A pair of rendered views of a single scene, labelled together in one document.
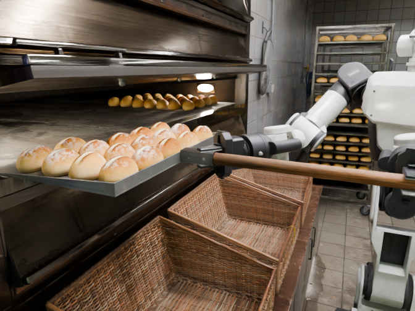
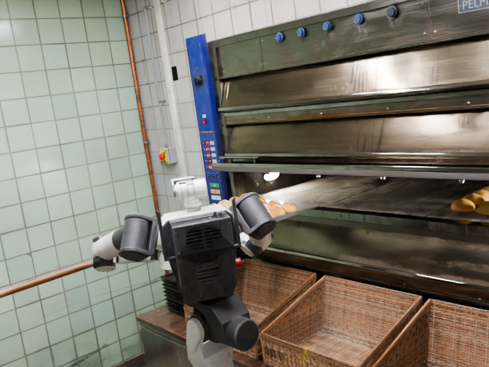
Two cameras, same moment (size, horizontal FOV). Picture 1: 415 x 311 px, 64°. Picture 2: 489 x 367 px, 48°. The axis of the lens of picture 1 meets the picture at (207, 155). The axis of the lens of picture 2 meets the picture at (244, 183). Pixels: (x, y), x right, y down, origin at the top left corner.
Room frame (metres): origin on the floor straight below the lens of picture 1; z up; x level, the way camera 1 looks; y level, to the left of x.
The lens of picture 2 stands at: (2.15, -2.35, 1.81)
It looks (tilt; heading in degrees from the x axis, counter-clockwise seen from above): 9 degrees down; 117
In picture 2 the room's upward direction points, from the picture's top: 8 degrees counter-clockwise
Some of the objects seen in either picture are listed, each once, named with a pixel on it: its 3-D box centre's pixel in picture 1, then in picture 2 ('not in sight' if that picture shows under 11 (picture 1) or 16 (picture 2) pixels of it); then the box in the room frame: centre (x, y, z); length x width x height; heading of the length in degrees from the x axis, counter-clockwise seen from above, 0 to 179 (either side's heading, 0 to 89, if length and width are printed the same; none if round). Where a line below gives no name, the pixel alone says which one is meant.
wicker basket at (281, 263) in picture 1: (241, 221); (340, 330); (1.41, -0.16, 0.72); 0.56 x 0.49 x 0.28; 157
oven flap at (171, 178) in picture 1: (186, 155); (366, 247); (1.49, 0.10, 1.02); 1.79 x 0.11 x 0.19; 157
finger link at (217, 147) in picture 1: (209, 147); not in sight; (0.81, 0.00, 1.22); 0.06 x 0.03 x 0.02; 122
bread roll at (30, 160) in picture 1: (36, 157); not in sight; (0.75, 0.40, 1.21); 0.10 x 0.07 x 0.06; 161
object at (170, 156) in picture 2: not in sight; (167, 155); (0.10, 0.65, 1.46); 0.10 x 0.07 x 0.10; 157
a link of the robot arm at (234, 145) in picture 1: (238, 152); not in sight; (0.86, -0.08, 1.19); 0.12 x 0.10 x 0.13; 122
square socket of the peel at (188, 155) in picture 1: (198, 156); not in sight; (0.81, 0.02, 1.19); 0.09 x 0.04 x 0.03; 67
